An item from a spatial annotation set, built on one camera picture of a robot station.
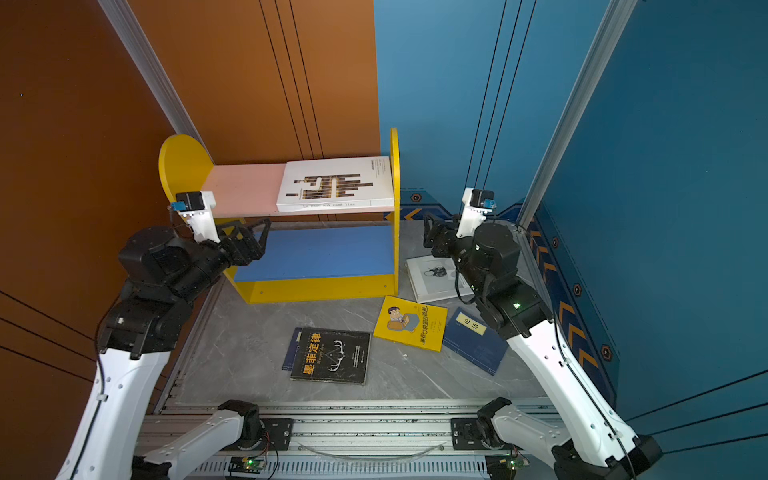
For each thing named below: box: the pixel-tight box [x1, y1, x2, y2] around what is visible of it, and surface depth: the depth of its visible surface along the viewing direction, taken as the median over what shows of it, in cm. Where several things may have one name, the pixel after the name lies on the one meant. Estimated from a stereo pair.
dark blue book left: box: [282, 327, 303, 371], surface depth 88 cm
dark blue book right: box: [444, 307, 509, 376], surface depth 90 cm
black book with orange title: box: [290, 327, 372, 385], surface depth 86 cm
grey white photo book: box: [406, 256, 474, 304], surface depth 100 cm
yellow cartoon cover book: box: [373, 295, 448, 353], surface depth 93 cm
